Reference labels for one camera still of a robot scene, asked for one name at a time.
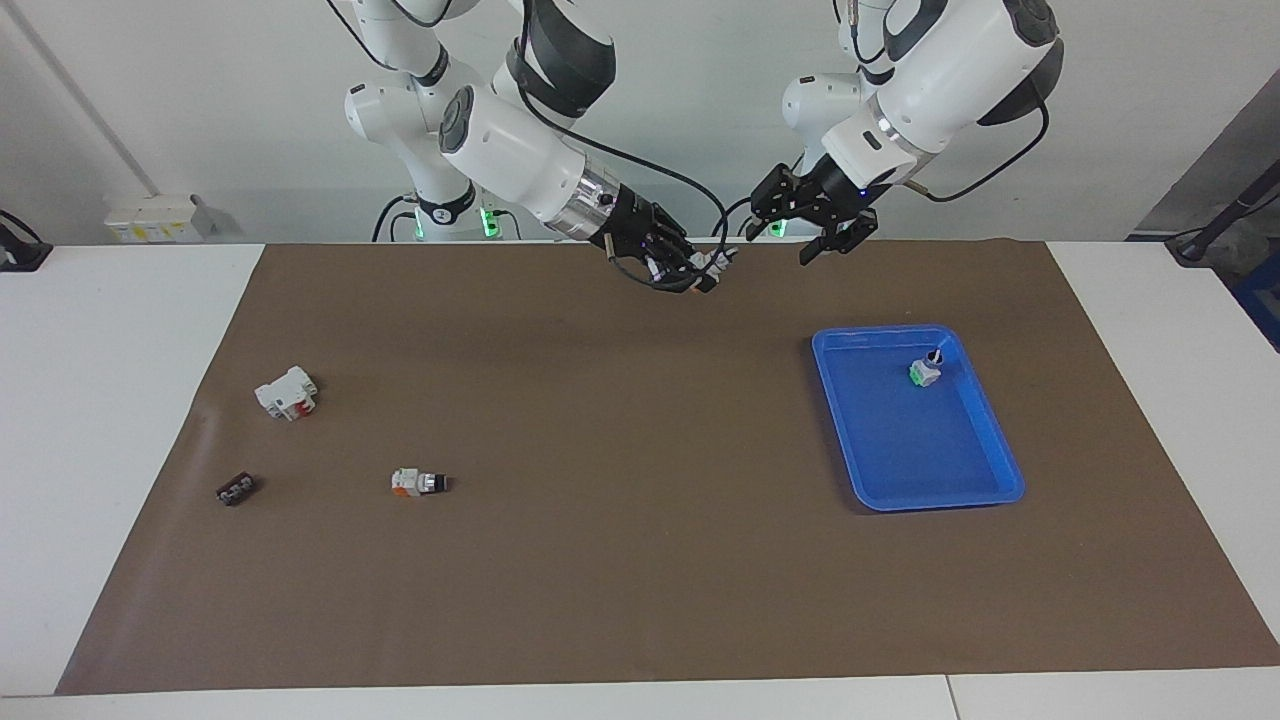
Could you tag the blue plastic tray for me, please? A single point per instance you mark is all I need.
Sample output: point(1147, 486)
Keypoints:
point(900, 450)

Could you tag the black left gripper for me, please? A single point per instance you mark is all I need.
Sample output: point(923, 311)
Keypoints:
point(835, 195)

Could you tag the white power socket strip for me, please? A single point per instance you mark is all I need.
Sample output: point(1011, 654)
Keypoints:
point(150, 215)

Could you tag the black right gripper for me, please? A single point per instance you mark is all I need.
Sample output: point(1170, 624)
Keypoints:
point(635, 232)

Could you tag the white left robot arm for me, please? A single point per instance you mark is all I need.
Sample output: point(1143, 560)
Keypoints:
point(950, 70)

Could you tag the white selector switch green base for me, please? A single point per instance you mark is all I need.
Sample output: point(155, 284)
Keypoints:
point(925, 374)

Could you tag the grey partition panel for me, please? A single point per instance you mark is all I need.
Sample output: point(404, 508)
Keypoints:
point(1210, 150)

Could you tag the brown paper table mat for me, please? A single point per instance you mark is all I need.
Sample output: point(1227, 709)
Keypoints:
point(640, 560)

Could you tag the blue crate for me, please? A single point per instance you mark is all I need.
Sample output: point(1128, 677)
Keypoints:
point(1262, 300)

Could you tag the white circuit breaker red lever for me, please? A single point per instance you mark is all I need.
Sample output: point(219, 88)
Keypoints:
point(280, 393)

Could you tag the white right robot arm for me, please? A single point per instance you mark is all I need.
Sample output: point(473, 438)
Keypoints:
point(510, 150)

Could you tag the black tripod leg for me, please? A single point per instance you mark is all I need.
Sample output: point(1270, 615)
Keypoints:
point(1225, 215)

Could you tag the black clamp mount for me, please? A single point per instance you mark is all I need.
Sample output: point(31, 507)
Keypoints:
point(20, 255)

